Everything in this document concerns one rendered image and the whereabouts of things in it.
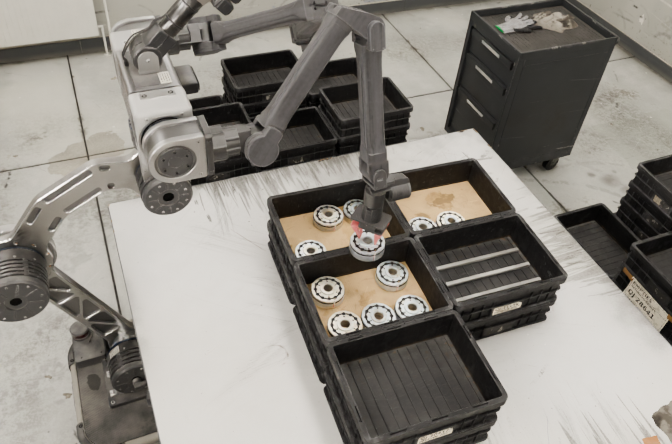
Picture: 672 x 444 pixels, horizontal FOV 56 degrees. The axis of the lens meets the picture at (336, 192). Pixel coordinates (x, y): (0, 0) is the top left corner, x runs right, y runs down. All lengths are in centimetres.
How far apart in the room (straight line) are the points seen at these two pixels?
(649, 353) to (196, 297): 147
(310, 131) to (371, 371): 175
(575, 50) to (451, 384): 205
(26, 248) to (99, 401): 73
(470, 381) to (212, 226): 107
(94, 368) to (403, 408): 127
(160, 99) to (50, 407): 164
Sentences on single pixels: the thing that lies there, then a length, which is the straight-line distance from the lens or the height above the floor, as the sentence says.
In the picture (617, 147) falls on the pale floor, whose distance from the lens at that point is 443.
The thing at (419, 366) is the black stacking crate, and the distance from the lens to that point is 189.
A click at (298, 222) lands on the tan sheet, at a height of 83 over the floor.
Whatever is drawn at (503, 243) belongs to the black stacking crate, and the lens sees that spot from 227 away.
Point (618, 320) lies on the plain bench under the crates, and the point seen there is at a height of 70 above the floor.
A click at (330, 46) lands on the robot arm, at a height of 164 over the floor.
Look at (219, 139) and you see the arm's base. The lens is 148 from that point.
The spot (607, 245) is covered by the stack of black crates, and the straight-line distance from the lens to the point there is 328.
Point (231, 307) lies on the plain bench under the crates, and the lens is 212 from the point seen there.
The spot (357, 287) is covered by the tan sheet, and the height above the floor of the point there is 83.
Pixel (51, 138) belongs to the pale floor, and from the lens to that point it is 407.
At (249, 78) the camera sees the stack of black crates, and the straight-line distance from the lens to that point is 352.
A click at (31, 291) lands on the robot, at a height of 91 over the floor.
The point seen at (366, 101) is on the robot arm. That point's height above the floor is 150.
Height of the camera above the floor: 239
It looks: 42 degrees down
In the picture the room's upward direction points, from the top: 6 degrees clockwise
